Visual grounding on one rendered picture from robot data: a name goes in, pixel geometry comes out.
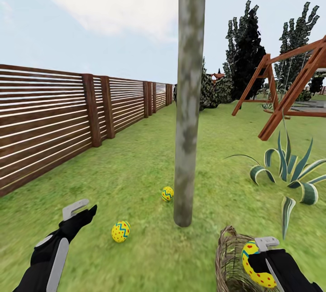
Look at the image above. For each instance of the wicker basket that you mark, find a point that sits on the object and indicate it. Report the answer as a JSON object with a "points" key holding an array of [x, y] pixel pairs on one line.
{"points": [[222, 256]]}

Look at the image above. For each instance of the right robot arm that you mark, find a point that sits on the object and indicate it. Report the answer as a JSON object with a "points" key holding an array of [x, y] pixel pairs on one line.
{"points": [[281, 266]]}

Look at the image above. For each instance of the easter egg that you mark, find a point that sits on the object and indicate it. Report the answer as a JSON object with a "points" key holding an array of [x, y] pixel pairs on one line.
{"points": [[265, 280], [167, 194], [121, 231]]}

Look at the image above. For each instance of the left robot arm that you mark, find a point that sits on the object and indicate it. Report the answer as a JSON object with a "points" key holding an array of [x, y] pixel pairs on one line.
{"points": [[49, 256]]}

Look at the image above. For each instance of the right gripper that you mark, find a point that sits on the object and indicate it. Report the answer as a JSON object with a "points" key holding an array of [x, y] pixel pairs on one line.
{"points": [[257, 263]]}

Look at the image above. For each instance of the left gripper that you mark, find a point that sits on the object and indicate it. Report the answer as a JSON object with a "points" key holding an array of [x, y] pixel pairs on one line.
{"points": [[81, 219]]}

